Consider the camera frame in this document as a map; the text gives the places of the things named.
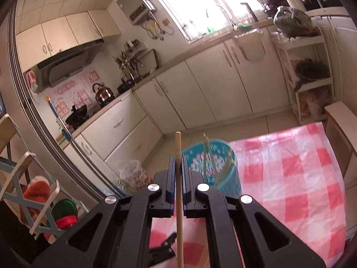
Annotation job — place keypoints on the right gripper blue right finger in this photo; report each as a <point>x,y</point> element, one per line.
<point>190,179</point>

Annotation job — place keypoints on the clear floral trash bin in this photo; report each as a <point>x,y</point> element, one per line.
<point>132,176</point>

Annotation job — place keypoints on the orange plush toy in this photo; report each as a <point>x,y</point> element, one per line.
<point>37,190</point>

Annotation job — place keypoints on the white water heater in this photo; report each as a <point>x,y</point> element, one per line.
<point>137,11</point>

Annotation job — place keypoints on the steel kettle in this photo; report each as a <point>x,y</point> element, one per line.
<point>103,94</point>

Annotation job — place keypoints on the range hood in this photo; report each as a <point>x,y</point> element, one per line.
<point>59,67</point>

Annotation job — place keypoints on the black wok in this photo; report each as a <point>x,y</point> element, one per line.
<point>77,117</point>

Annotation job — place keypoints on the pink checkered tablecloth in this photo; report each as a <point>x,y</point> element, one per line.
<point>294,174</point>

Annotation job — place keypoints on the blue perforated plastic bin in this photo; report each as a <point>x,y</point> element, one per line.
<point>216,157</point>

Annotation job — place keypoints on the white blue shelf rack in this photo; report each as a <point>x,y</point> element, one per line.
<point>19,167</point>

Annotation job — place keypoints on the kitchen faucet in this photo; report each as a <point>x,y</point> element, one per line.
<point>234,26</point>

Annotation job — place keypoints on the white storage trolley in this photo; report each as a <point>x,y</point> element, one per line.
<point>308,73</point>

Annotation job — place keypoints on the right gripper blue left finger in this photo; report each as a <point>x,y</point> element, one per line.
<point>164,198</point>

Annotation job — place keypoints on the wall utensil rack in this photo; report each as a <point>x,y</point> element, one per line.
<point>136,61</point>

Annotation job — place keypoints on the green plastic bag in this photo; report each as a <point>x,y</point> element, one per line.
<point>292,21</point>

